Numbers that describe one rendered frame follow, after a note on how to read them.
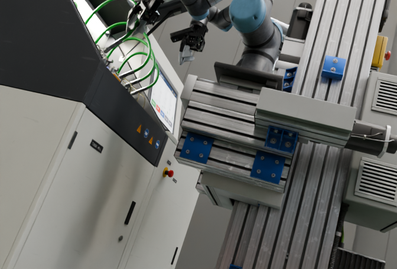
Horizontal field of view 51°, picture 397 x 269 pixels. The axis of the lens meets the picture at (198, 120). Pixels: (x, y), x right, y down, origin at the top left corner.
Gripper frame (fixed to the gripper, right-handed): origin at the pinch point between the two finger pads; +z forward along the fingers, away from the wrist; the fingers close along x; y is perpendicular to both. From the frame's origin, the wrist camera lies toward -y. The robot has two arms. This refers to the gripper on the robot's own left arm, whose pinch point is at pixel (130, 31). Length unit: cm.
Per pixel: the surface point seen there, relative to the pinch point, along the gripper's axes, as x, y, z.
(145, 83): 37, -24, 33
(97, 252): 4, 62, 65
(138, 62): 30.1, -30.1, 26.1
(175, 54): 148, -173, 68
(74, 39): -27.0, 19.0, 4.5
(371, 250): 242, 51, 65
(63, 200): -22, 62, 40
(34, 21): -36.2, 0.8, 11.7
